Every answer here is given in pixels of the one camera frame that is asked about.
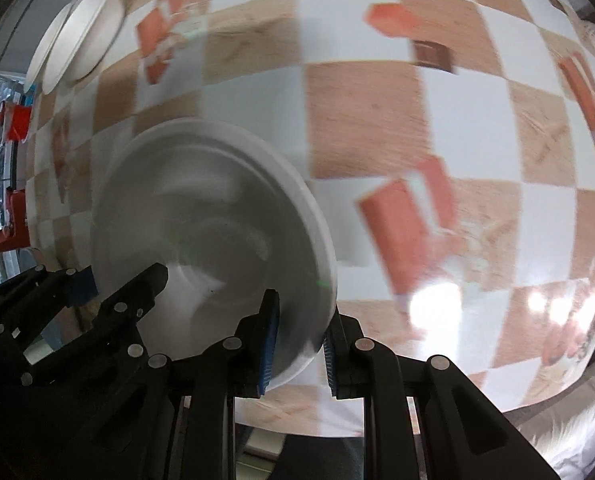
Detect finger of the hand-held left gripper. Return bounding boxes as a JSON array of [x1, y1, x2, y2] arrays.
[[0, 263, 100, 363], [16, 262, 170, 397]]

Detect white plate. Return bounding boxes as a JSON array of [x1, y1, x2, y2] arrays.
[[43, 0, 128, 87], [24, 2, 74, 96]]

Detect checkered printed tablecloth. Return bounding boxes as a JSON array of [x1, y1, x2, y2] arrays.
[[24, 0, 595, 442]]

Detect red plastic stool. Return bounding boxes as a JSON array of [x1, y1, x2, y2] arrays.
[[0, 102, 34, 144], [0, 187, 31, 254]]

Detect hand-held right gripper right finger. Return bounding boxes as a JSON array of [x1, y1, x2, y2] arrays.
[[322, 312, 562, 480]]

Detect white bowl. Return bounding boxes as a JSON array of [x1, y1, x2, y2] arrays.
[[91, 118, 339, 392]]

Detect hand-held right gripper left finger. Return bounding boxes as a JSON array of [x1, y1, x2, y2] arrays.
[[44, 287, 283, 480]]

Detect grey fluffy cloth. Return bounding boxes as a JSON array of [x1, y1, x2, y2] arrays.
[[515, 360, 595, 480]]

